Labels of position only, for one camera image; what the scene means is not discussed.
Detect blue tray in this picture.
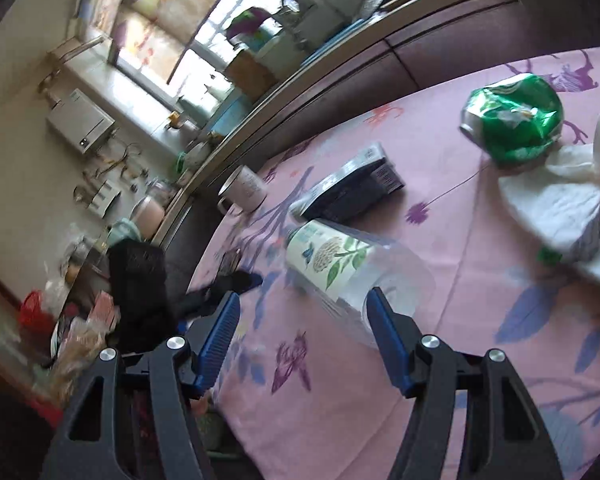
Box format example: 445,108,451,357
299,19,373,67

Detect pink printed tablecloth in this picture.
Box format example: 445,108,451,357
185,46,600,480

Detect upright wooden cutting board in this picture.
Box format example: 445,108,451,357
224,51,277,102

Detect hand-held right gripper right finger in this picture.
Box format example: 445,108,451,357
365,287,563,480

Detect clear bottle with floral label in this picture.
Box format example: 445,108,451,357
284,219,437,352

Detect white mug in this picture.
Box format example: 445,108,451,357
216,164,269,217

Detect red basket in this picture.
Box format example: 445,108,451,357
19,290,57,337

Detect pink jar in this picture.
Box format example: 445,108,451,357
131,194,175,242

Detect light blue container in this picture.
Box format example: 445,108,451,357
209,94,255,135

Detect dark rectangular box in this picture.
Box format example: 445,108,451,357
289,142,407,224

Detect white tissue paper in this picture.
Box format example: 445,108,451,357
497,144,600,263

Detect green and purple cloth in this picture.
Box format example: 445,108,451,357
226,6,270,42

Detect white plastic wrapper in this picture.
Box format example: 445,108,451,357
539,199,600,293

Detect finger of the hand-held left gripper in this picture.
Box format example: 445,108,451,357
180,270,264,319

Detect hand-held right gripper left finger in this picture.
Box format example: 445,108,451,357
40,291,242,480

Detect white water heater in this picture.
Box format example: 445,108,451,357
46,88,117,155

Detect metal faucet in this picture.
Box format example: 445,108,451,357
279,0,333,50

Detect small dark phone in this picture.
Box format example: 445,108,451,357
221,249,242,277

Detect crushed green can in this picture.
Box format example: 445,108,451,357
459,73,565,165

